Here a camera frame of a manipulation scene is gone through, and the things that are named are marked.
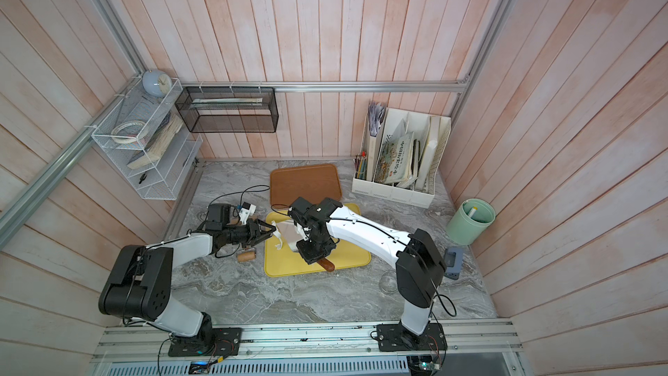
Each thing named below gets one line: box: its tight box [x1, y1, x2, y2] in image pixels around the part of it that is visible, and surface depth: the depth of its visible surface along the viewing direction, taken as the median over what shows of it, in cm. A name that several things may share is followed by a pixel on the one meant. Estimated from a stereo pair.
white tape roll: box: [110, 120, 149, 144], surface depth 75 cm
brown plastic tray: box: [269, 163, 342, 209], surface depth 114 cm
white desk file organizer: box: [351, 107, 452, 209], surface depth 101 cm
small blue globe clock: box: [142, 69, 173, 98], surface depth 84 cm
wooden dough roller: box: [237, 250, 257, 262], surface depth 90 cm
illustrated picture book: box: [374, 131, 415, 184], surface depth 97 cm
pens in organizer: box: [353, 151, 368, 181], surface depth 100 cm
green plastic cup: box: [445, 198, 496, 246], surface depth 88 cm
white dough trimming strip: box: [271, 220, 283, 250], surface depth 90 cm
